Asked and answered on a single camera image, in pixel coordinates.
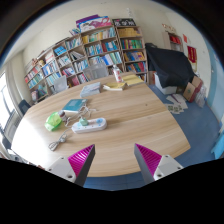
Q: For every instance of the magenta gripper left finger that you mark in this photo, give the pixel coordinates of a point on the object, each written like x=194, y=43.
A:
x=75, y=167

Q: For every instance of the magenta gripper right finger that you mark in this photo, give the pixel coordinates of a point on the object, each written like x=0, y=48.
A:
x=154, y=166

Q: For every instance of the green charger plug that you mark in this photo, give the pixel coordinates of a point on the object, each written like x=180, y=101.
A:
x=83, y=121

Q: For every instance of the white power strip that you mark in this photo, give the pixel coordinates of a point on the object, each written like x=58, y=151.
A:
x=93, y=125

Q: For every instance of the small brown bottle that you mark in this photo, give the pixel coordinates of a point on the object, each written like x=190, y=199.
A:
x=62, y=115

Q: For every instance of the teal book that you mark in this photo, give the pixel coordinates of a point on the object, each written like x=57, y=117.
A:
x=74, y=105

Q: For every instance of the white storage box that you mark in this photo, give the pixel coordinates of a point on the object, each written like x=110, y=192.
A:
x=166, y=90

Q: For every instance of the grey book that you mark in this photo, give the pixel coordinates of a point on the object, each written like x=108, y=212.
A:
x=90, y=89

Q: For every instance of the dark blue chair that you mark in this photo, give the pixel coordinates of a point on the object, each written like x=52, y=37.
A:
x=24, y=106

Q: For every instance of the grey chair left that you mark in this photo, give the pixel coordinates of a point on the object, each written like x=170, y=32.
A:
x=60, y=84

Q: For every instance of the cardboard box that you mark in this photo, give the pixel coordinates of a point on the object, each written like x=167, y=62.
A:
x=192, y=89

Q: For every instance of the yellow book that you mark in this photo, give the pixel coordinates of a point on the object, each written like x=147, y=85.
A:
x=114, y=86

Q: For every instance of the yellow notebook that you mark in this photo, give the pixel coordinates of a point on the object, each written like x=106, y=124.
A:
x=132, y=80

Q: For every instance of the white spray bottle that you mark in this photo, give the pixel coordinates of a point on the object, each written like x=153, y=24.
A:
x=116, y=72

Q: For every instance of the grey mesh chair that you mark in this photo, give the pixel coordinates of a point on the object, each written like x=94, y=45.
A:
x=96, y=71

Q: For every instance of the black cloth cover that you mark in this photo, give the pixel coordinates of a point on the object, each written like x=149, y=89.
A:
x=173, y=67

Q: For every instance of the wooden bookshelf with books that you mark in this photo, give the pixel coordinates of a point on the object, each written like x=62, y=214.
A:
x=111, y=42

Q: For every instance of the small wall shelf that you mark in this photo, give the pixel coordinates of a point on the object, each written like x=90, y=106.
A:
x=172, y=41

